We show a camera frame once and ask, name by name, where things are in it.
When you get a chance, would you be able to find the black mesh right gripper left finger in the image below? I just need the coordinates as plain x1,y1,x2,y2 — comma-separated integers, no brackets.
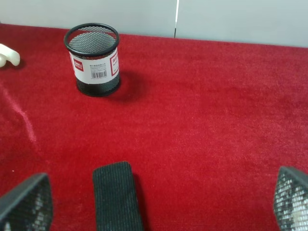
0,173,53,231

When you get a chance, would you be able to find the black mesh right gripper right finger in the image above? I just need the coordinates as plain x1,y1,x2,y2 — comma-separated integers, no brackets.
273,167,308,231

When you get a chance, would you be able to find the small white duck toy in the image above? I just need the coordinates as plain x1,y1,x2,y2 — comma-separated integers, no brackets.
0,44,21,67

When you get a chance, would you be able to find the black blue whiteboard eraser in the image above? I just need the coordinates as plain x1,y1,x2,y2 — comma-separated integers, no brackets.
92,161,144,231

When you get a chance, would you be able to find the red velvet table cloth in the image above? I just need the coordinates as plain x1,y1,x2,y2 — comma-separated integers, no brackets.
0,24,308,231

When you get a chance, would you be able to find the black mesh pen holder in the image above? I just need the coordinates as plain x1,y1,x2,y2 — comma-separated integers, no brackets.
64,23,120,97

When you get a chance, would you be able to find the white vertical wall rod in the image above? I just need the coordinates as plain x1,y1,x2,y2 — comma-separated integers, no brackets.
174,0,180,38

